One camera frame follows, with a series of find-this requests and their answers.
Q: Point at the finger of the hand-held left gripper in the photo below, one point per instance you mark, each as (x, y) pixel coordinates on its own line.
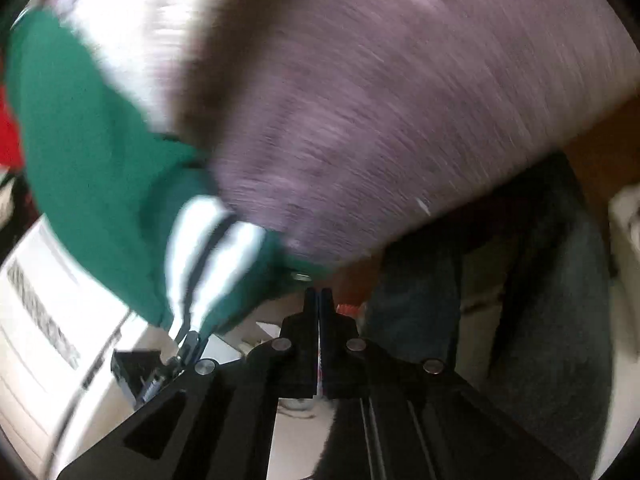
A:
(137, 370)

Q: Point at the red quilt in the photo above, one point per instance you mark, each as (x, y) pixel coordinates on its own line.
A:
(10, 135)

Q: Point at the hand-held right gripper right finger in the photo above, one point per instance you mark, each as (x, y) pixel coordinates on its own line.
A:
(340, 350)

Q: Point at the green and cream varsity jacket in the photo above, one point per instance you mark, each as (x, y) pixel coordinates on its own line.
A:
(85, 135)

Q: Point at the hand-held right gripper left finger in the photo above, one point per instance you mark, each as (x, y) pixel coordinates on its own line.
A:
(300, 340)

